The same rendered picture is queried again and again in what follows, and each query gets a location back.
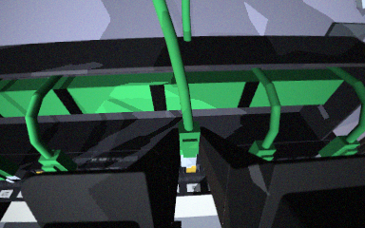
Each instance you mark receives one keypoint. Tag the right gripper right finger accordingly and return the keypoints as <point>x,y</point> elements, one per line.
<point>246,189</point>

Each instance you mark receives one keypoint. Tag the green network cable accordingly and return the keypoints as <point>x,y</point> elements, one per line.
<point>344,145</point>
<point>189,131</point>
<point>266,148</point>
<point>52,160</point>
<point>10,171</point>
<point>186,25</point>

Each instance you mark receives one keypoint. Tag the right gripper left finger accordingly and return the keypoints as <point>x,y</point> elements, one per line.
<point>147,196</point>

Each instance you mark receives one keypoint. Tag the black metal rack frame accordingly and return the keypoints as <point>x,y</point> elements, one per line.
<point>119,143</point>

